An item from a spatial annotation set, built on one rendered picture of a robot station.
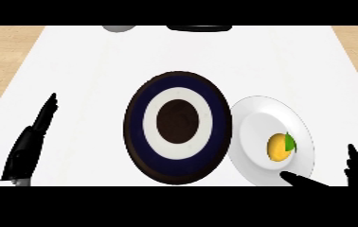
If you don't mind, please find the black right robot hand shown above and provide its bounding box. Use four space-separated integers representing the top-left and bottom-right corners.
278 144 358 187

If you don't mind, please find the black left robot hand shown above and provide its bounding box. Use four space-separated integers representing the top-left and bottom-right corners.
0 92 61 182

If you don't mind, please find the dark blue ringed plate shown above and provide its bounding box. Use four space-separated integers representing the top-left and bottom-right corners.
121 71 234 185

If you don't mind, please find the white plate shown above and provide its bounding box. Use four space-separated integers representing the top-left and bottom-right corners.
226 95 317 187

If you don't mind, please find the black round object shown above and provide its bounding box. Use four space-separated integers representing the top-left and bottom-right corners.
166 25 234 33

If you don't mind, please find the yellow lemon with green leaf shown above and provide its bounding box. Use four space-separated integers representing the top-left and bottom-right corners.
266 131 297 163

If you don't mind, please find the grey round object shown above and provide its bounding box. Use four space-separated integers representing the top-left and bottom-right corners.
101 25 138 34

